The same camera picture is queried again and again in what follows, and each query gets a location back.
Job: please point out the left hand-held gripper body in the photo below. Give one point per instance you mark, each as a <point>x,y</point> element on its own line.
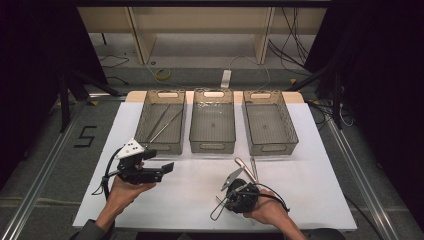
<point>133,166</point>

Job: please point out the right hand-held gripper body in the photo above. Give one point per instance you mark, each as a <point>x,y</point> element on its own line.
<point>243,200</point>

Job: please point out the translucent grey plastic bin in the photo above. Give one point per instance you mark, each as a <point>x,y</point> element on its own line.
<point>270,133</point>
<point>213,133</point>
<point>160,126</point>

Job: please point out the metal chopstick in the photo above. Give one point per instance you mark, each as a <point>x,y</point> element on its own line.
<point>158,123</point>
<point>165,126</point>

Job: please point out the person's left hand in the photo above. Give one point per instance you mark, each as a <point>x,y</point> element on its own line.
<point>123,193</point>

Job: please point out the person's right hand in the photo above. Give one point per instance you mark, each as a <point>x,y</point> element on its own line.
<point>270,210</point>

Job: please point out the white table sheet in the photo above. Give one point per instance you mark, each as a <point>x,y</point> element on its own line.
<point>200,200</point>

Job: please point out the yellow tape roll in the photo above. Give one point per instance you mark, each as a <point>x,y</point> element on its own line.
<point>157,75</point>

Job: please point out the black metal stand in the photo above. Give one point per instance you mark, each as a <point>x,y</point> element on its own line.
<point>65,106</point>
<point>337,106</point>

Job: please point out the white power strip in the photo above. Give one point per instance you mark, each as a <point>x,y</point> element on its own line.
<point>226,79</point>

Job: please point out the light wooden shelf unit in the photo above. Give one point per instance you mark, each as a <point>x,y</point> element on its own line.
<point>200,20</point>

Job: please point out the dark curtain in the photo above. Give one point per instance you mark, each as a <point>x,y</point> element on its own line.
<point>383,66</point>
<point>26,66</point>

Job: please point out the aluminium floor rail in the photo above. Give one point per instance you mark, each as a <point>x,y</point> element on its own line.
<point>361,186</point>
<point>35,188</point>

